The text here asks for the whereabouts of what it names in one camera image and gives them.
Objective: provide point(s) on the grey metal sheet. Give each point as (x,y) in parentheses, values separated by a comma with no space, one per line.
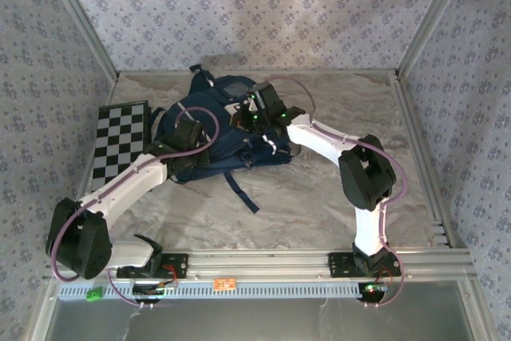
(255,321)

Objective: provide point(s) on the small left circuit board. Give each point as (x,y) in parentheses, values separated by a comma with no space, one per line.
(149,289)

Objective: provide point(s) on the navy blue backpack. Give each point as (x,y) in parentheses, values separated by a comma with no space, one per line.
(227,145)

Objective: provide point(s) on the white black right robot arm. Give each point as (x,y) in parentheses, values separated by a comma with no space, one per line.
(315,137)

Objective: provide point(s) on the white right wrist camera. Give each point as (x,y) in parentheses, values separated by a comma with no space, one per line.
(252,106)

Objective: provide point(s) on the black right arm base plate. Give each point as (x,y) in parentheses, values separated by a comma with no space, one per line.
(339,265)

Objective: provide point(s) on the small circuit board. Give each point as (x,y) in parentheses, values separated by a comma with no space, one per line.
(373,288)
(149,289)

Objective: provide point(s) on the small right circuit board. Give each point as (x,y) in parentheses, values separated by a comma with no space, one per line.
(373,288)

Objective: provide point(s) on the green plug connector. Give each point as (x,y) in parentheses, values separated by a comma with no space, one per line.
(93,295)

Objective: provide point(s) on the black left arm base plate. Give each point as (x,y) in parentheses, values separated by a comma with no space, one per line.
(177,265)

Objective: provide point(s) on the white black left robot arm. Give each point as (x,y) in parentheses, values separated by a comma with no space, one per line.
(127,181)

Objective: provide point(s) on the orange label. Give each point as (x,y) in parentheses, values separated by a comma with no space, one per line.
(223,284)

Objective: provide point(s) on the black grey folding chessboard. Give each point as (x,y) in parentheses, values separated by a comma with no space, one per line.
(120,133)

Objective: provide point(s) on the aluminium frame post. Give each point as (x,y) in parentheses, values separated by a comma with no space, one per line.
(81,17)
(433,17)

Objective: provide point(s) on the aluminium mounting rail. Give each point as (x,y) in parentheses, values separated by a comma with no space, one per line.
(255,263)

